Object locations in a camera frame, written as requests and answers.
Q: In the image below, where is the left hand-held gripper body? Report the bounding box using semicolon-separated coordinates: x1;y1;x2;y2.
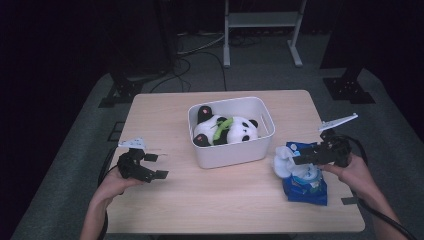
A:
116;136;150;183

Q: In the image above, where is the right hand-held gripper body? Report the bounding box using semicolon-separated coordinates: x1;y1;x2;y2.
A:
317;112;360;168

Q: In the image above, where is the blue wet wipes pack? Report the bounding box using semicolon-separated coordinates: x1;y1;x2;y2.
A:
281;141;329;207

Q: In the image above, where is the white plastic bin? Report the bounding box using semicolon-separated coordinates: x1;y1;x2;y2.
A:
187;96;277;170

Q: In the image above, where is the panda plush toy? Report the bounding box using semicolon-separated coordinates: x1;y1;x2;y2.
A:
193;105;260;148

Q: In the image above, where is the person's left hand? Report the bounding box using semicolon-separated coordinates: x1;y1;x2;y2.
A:
95;164;145;202

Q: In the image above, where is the person's right hand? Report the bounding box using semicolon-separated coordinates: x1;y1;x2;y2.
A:
319;154;373;202

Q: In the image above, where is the black stand base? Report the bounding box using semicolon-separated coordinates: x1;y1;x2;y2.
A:
98;71;144;109
322;66;376;105

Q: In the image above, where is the right hand-held gripper black cable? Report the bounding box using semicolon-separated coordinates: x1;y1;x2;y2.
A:
342;134;418;240

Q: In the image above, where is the black floor cable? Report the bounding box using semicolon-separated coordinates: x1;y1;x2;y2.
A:
149;49;228;94

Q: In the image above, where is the white floor cable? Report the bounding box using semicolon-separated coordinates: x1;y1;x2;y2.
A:
176;31;228;56

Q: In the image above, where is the white metal stand frame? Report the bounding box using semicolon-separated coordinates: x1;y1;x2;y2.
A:
222;0;308;69

